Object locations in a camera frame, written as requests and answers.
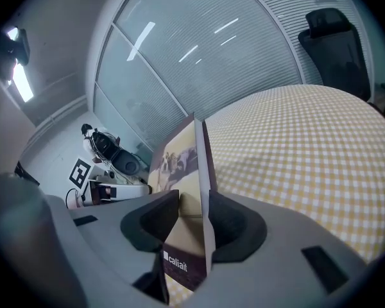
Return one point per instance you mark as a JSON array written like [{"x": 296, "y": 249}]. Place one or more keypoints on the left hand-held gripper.
[{"x": 80, "y": 172}]

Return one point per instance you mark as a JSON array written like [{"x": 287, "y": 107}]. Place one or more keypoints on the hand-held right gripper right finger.
[{"x": 276, "y": 252}]

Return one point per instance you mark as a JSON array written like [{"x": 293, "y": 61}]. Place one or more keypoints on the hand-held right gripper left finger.
[{"x": 109, "y": 236}]

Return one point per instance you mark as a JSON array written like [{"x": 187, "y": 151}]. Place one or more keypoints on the black office chair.
[{"x": 337, "y": 53}]

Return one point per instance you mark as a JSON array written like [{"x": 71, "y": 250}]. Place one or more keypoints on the brown cover book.
[{"x": 187, "y": 172}]

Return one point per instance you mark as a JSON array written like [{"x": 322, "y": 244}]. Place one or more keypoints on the ceiling light panel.
[{"x": 23, "y": 85}]

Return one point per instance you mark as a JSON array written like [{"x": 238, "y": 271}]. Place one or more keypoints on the yellow checked tablecloth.
[{"x": 292, "y": 156}]

